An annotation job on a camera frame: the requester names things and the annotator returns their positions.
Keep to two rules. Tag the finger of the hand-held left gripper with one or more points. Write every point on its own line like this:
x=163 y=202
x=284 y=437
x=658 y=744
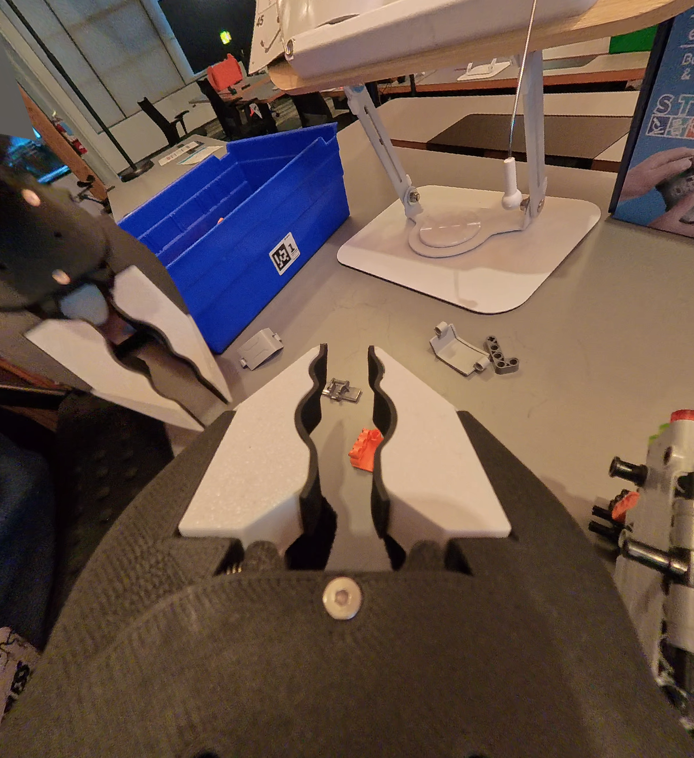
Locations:
x=98 y=367
x=163 y=314

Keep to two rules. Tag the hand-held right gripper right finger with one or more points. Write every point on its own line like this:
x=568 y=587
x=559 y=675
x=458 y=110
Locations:
x=448 y=474

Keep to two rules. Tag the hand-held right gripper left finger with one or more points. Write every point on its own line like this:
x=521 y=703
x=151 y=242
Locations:
x=240 y=474

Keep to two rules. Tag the blue bin with square tag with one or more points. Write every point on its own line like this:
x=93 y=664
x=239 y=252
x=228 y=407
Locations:
x=240 y=213

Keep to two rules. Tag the grey orange toy brick assembly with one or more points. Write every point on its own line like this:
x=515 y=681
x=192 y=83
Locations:
x=679 y=557

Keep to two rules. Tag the grey track link piece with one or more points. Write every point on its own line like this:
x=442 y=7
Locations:
x=342 y=390

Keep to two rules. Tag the orange brick panel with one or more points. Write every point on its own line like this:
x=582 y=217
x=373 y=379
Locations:
x=366 y=449

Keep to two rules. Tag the light grey flat brick panel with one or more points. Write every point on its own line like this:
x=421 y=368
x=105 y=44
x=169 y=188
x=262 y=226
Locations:
x=260 y=348

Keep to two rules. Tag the light grey curved brick panel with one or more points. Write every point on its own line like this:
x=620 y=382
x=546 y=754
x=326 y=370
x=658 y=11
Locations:
x=456 y=347

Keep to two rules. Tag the grey brick beam with holes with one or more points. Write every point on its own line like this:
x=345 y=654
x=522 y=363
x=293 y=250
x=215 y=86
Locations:
x=503 y=357

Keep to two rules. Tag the black office chair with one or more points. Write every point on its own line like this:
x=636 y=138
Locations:
x=157 y=119

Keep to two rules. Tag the person's jeans leg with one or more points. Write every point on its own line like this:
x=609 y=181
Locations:
x=3 y=533

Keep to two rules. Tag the white book stand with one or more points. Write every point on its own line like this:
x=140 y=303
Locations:
x=477 y=249

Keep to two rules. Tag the printed instruction booklet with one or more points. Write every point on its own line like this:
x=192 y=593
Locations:
x=266 y=30

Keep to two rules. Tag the white printed cloth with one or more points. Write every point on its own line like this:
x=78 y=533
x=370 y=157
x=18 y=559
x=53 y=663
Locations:
x=3 y=681

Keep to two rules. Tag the brown background table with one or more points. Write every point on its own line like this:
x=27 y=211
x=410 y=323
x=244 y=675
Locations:
x=501 y=119

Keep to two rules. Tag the dark robot kit box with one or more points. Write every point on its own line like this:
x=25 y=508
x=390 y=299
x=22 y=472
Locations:
x=679 y=119

